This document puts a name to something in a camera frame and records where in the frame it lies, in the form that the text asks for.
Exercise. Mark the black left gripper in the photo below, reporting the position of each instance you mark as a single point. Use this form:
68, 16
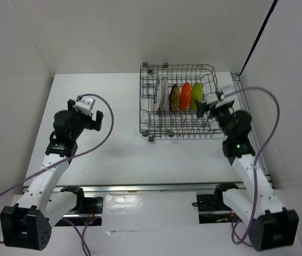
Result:
92, 124

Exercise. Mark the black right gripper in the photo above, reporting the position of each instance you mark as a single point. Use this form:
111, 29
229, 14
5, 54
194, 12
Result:
201, 108

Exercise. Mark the lime green plate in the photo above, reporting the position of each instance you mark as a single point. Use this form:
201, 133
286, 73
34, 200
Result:
196, 95

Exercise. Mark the orange plate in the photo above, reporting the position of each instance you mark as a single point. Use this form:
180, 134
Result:
185, 96

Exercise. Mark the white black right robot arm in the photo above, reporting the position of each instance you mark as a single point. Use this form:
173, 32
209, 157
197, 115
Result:
269, 223

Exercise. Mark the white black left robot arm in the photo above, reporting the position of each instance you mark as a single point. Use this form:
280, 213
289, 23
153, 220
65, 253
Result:
29, 222

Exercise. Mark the brown patterned plate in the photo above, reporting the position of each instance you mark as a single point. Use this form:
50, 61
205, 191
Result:
174, 98

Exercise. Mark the white plate teal rim rear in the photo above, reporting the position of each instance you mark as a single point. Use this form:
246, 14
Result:
164, 93

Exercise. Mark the white plate teal rim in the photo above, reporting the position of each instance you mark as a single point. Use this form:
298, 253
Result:
164, 93
157, 94

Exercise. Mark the white plate teal rim front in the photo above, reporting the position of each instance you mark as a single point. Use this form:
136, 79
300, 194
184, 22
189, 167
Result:
157, 94

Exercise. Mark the black corner strip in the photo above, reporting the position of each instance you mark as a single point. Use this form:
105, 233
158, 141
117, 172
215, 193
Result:
259, 34

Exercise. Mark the grey wire dish rack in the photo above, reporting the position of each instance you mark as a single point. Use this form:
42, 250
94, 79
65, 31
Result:
179, 124

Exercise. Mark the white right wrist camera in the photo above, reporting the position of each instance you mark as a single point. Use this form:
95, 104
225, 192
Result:
226, 95

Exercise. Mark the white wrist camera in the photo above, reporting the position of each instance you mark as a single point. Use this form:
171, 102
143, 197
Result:
85, 105
226, 95

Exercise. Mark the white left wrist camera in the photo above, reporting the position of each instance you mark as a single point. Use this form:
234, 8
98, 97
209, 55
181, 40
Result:
85, 105

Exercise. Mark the aluminium right side rail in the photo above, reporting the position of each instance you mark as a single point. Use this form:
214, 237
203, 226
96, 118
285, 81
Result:
244, 104

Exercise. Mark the aluminium rail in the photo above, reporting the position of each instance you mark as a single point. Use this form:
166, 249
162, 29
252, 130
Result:
149, 188
244, 104

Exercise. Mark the aluminium front rail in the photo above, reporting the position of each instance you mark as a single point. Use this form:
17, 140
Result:
149, 188

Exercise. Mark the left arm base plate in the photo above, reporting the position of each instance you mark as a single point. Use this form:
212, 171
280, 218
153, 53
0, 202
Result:
90, 213

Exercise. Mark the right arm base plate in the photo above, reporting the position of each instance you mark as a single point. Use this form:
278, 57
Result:
209, 211

